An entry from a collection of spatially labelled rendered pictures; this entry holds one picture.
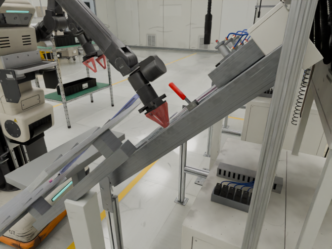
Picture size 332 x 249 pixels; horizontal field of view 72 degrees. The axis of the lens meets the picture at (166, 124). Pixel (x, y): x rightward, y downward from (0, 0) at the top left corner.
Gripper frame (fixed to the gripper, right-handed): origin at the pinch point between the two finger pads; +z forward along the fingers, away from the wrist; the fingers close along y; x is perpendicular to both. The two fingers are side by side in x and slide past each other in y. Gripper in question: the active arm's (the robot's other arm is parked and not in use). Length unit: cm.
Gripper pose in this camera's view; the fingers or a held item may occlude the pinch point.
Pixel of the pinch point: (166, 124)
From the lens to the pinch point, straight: 77.9
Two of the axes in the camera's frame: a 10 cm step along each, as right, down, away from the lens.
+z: 5.3, 8.4, 1.1
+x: -7.3, 3.9, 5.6
